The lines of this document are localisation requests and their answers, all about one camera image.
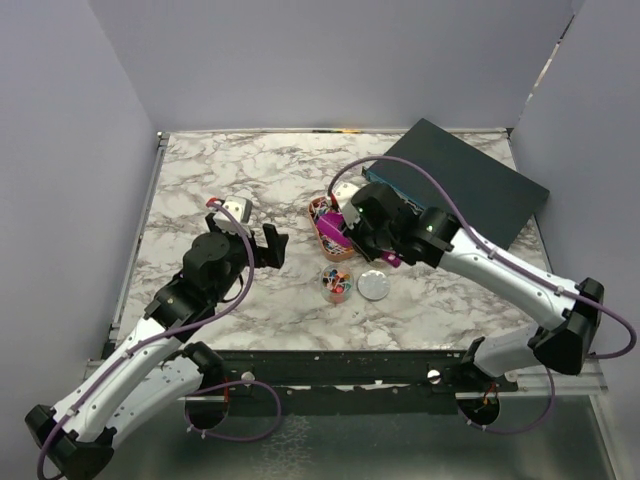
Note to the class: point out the dark teal network switch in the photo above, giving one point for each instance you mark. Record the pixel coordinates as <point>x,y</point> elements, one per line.
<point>477,172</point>

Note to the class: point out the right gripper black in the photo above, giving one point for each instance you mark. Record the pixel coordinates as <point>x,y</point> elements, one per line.
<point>369,252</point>

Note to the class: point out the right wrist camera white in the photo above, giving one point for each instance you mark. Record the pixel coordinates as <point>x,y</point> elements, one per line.
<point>343,193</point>

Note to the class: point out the orange lollipop tray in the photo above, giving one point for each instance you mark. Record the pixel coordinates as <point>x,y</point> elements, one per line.
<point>332,250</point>

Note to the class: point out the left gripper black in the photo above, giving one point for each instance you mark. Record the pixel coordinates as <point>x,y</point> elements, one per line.
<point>273,254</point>

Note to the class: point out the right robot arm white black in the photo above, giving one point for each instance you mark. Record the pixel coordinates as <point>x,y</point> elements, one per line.
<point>564,312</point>

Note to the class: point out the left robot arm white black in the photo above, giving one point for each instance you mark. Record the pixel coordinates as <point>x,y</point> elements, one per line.
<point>156,364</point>

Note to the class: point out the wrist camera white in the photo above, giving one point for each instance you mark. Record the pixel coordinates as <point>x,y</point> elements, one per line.
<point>240,209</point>
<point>343,193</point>

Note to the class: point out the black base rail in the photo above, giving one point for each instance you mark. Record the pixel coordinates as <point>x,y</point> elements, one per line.
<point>316,383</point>

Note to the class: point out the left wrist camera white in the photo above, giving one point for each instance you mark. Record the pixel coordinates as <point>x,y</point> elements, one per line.
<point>240,209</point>

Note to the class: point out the clear round jar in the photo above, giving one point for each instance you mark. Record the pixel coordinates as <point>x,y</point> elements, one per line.
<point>336,284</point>

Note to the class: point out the purple plastic scoop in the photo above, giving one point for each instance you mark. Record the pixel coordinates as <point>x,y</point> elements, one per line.
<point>329,225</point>

